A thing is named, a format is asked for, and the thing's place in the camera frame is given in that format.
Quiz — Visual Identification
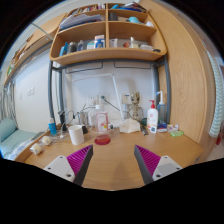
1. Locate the white tape roll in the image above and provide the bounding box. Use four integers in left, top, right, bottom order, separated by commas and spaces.
30, 143, 43, 155
42, 136, 51, 146

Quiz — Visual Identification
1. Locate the white pump bottle red cap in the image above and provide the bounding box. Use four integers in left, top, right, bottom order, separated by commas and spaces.
147, 100, 158, 133

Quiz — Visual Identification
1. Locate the dark bottle on shelf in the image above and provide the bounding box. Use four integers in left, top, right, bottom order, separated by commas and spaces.
68, 42, 77, 53

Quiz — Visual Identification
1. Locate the teal pillow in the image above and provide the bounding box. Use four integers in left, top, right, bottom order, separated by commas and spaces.
0, 118, 17, 142

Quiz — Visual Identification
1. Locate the Groot figurine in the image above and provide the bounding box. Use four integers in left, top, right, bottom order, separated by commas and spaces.
128, 92, 144, 121

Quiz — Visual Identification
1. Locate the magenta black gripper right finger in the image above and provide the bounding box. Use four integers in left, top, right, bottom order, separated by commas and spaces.
133, 144, 183, 186

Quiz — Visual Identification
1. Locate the bed with teal bedding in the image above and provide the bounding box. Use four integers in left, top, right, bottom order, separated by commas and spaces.
0, 128, 42, 160

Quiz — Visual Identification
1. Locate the stack of papers on shelf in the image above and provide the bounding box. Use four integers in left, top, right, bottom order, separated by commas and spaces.
59, 14, 105, 30

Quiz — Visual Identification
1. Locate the blue white tube bottle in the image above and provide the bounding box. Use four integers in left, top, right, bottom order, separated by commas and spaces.
48, 118, 57, 136

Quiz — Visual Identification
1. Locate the green sponge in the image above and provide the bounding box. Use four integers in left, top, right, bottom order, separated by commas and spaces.
170, 131, 184, 137

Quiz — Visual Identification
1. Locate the clear water bottle pink label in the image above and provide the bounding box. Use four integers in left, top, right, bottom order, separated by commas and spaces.
95, 105, 108, 138

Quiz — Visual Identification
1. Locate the stainless steel cup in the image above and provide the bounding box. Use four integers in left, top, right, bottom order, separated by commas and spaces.
78, 112, 88, 125

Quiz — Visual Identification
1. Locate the clear squeeze wash bottle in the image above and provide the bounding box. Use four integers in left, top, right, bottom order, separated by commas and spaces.
156, 91, 166, 122

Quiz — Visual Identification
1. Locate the wooden wall shelf unit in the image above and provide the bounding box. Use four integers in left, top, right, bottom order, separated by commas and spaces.
49, 3, 167, 65

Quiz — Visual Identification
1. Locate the white crumpled tissue pack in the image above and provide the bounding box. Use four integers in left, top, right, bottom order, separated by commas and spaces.
119, 118, 140, 133

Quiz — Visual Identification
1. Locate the blue white box on shelf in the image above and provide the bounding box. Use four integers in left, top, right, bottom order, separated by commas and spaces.
94, 35, 105, 49

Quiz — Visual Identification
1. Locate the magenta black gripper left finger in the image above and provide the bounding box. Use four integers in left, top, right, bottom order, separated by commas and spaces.
43, 144, 94, 187

